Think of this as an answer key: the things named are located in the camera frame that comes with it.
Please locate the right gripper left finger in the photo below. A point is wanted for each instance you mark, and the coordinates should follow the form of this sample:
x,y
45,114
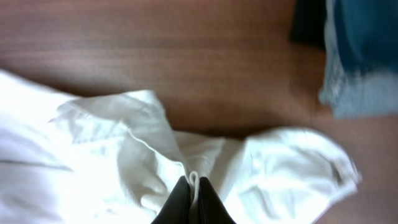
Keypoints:
x,y
177,206

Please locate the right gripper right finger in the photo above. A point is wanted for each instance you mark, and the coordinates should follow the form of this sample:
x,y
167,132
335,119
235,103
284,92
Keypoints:
x,y
210,208

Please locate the white t-shirt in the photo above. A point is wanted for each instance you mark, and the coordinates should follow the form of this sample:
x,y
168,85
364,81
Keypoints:
x,y
115,159

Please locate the folded light blue jeans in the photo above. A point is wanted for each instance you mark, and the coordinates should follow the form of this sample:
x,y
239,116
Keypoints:
x,y
354,94

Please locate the black garment under blue stack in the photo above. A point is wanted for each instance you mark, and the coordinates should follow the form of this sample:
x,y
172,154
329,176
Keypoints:
x,y
308,23

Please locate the folded dark blue garment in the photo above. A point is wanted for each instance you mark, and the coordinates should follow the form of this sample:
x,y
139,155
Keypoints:
x,y
366,33

